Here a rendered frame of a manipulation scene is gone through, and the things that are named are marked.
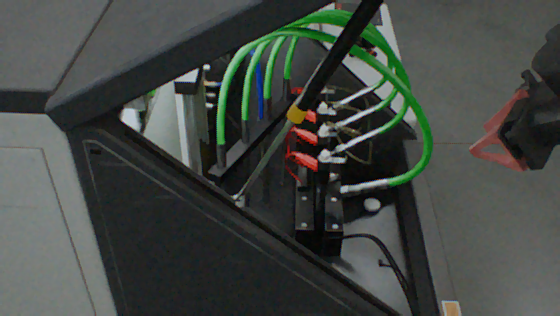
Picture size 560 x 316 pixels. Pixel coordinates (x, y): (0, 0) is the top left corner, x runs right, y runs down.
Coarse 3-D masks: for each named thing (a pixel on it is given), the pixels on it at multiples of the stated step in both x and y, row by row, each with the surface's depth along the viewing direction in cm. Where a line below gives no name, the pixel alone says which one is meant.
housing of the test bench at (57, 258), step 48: (0, 0) 74; (48, 0) 74; (96, 0) 74; (0, 48) 64; (48, 48) 64; (0, 96) 58; (48, 96) 58; (0, 144) 63; (48, 144) 62; (0, 192) 68; (48, 192) 67; (0, 240) 74; (48, 240) 73; (96, 240) 74; (0, 288) 81; (48, 288) 80; (96, 288) 79
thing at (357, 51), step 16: (272, 32) 85; (288, 32) 84; (304, 32) 83; (320, 32) 82; (352, 48) 81; (368, 64) 81; (224, 80) 95; (400, 80) 81; (224, 96) 98; (224, 112) 101; (416, 112) 83; (224, 144) 105; (432, 144) 85; (400, 176) 92; (416, 176) 90
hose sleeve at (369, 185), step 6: (372, 180) 96; (378, 180) 94; (384, 180) 94; (354, 186) 97; (360, 186) 96; (366, 186) 96; (372, 186) 95; (378, 186) 94; (384, 186) 94; (390, 186) 93; (354, 192) 97; (360, 192) 97; (366, 192) 96
